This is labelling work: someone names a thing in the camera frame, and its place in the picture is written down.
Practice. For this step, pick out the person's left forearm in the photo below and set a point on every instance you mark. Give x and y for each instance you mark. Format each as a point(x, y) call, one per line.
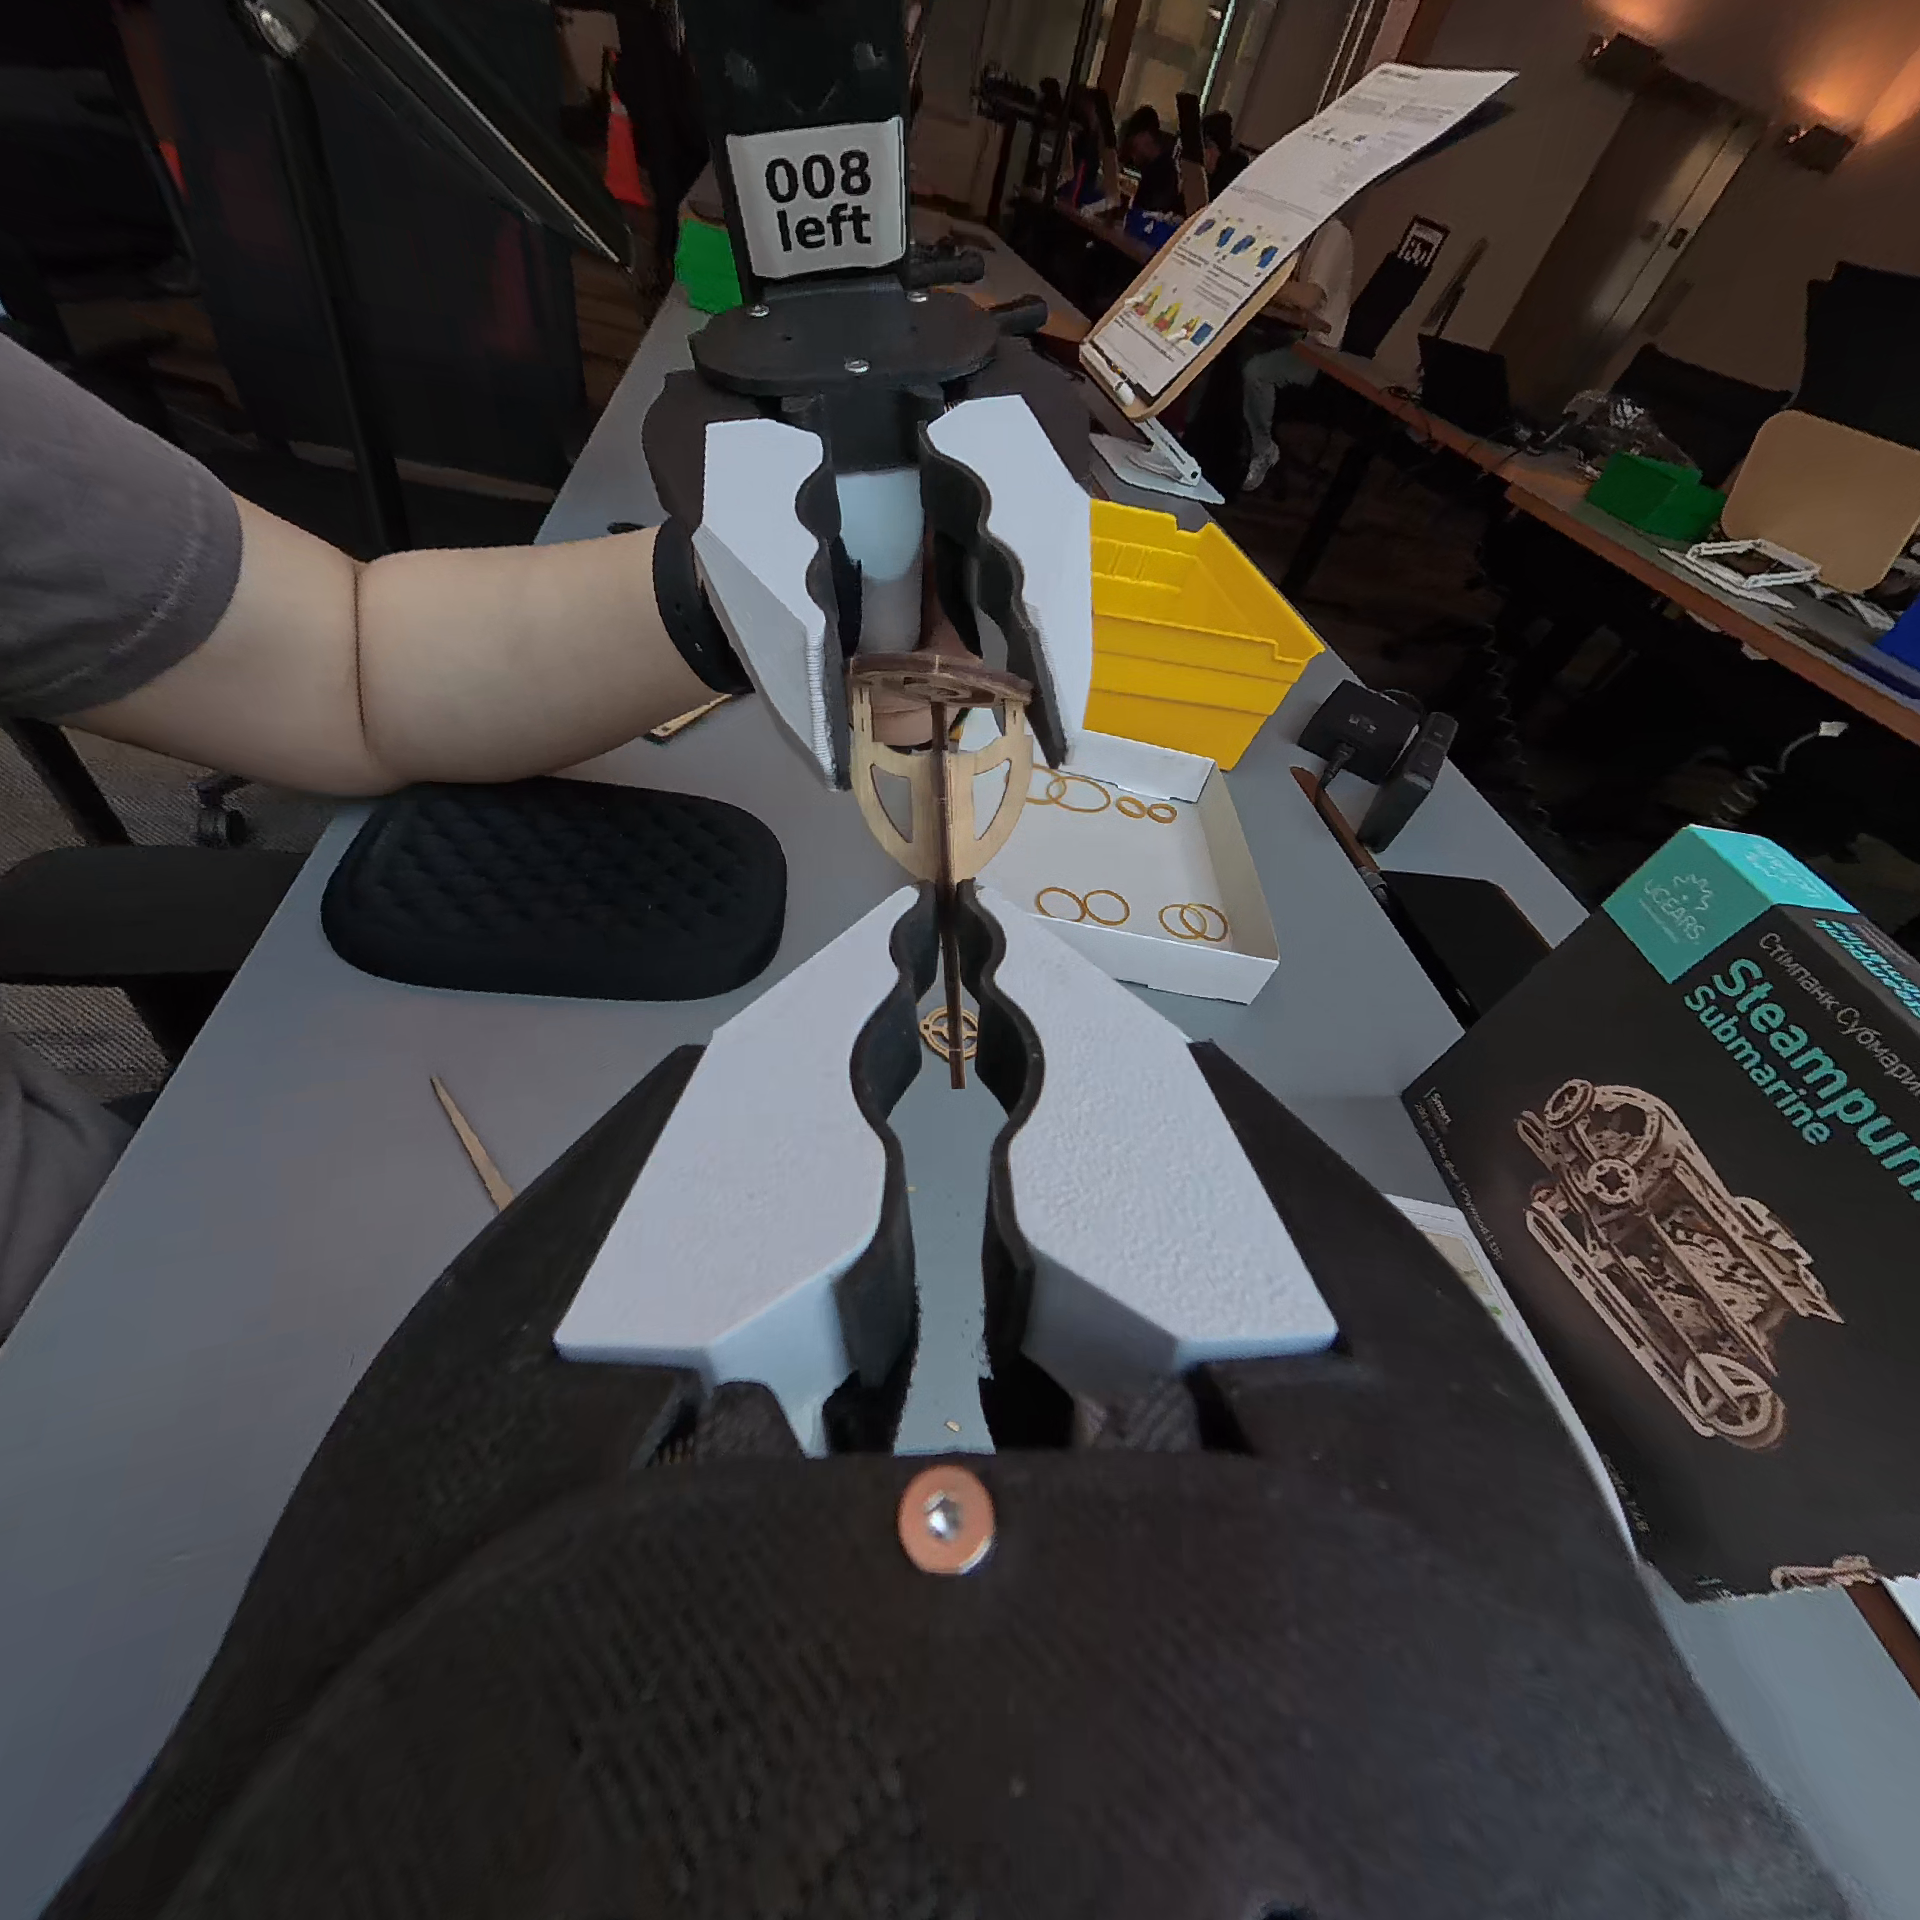
point(480, 661)

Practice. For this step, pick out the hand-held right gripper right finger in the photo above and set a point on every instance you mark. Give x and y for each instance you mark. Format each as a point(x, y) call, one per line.
point(1170, 1200)

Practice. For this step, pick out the yellow plastic bin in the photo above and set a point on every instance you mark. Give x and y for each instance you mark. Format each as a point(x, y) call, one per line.
point(1200, 630)

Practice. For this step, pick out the black power adapter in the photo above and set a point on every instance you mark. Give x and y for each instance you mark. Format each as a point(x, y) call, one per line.
point(1373, 720)

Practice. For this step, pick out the black padded wrist rest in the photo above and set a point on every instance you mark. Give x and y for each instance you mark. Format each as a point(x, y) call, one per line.
point(554, 901)

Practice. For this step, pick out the person's grey shirt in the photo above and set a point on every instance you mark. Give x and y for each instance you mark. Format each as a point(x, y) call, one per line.
point(91, 525)

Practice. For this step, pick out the white cardboard tray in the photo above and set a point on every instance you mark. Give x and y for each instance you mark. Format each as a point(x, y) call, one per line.
point(1141, 872)

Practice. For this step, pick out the black phone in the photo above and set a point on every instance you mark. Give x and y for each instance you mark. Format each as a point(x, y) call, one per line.
point(1461, 936)

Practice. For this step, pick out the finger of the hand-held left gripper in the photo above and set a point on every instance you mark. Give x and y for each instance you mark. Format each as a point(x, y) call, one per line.
point(757, 509)
point(1026, 481)

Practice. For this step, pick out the brown pencil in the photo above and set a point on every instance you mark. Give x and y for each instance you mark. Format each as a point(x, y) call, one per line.
point(1327, 818)

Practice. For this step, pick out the white instruction booklet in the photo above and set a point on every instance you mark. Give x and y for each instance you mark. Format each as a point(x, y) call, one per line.
point(1448, 1254)

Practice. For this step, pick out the small wooden scrap piece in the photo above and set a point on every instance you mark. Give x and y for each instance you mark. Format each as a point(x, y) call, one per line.
point(684, 723)

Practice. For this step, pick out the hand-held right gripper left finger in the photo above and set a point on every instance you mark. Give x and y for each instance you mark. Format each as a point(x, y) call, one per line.
point(720, 1200)

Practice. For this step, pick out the black model kit box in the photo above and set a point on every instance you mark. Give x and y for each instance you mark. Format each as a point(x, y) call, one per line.
point(1680, 1200)

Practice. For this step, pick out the flat wooden strip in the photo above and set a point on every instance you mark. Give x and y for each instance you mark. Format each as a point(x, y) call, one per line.
point(473, 1143)

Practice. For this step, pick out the wooden stand with instruction sheet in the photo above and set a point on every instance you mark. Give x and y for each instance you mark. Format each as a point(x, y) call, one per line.
point(1320, 197)

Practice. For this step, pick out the green plastic bin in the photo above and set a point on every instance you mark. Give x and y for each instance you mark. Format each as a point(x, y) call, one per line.
point(705, 262)

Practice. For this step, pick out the empty wooden document stand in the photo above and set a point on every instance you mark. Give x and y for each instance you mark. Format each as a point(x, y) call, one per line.
point(1814, 481)

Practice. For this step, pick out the black wristband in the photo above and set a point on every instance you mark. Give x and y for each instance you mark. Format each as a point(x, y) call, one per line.
point(696, 615)

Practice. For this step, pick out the wooden fork arm part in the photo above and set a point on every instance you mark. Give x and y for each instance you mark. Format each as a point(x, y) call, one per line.
point(948, 810)

